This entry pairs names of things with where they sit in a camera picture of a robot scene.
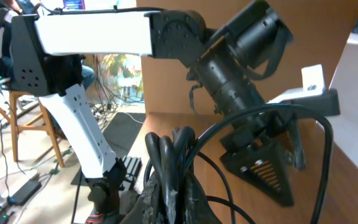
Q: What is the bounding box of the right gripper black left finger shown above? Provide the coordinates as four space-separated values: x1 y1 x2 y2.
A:
121 171 179 224

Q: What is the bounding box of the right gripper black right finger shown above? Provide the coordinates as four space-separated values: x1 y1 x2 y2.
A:
183 171 221 224

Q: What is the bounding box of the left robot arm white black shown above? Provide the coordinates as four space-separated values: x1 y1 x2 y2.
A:
0 1 292 215

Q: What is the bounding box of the wooden chair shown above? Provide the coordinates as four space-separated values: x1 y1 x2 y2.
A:
0 88 67 169

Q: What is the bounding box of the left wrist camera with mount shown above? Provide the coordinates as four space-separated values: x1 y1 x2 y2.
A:
268 64 341 116

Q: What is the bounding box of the black usb cable bundle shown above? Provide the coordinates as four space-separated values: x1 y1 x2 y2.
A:
143 102 335 224

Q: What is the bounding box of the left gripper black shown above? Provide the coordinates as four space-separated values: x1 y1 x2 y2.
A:
220 111 306 207

